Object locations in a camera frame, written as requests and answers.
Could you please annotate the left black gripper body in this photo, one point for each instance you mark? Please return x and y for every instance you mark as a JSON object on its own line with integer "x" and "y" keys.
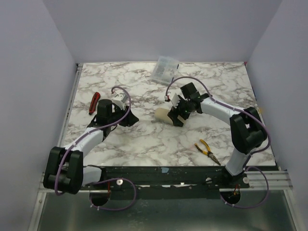
{"x": 127, "y": 118}

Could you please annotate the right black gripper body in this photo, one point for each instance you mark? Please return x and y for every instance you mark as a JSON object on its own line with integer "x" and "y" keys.
{"x": 177, "y": 111}

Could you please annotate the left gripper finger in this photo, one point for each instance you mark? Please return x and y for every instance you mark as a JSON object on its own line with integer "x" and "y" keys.
{"x": 95, "y": 122}
{"x": 130, "y": 119}

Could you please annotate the beige umbrella case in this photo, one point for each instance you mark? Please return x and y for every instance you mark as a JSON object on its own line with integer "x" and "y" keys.
{"x": 161, "y": 115}

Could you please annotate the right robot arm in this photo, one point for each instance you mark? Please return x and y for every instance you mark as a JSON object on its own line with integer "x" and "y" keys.
{"x": 247, "y": 130}

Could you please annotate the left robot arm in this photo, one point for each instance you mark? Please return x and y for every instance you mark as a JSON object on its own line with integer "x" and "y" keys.
{"x": 65, "y": 171}

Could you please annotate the red black utility knife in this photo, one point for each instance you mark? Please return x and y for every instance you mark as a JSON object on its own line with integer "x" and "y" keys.
{"x": 94, "y": 102}

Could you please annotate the clear plastic parts box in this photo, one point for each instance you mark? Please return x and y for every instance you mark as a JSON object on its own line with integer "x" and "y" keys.
{"x": 165, "y": 70}

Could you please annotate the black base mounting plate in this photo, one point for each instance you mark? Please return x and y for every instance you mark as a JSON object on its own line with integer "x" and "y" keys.
{"x": 157, "y": 194}

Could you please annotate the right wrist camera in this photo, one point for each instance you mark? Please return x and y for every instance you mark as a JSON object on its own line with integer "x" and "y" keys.
{"x": 176, "y": 100}

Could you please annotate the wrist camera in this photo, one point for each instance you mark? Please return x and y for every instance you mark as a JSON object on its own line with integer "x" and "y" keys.
{"x": 120, "y": 100}
{"x": 176, "y": 100}

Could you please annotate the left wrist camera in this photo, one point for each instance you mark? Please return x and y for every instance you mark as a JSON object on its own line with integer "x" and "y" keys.
{"x": 120, "y": 100}

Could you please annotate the yellow handled pliers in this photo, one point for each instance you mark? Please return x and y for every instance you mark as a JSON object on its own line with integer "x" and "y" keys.
{"x": 207, "y": 152}

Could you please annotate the aluminium extrusion rail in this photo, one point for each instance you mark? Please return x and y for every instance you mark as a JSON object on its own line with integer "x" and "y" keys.
{"x": 267, "y": 180}

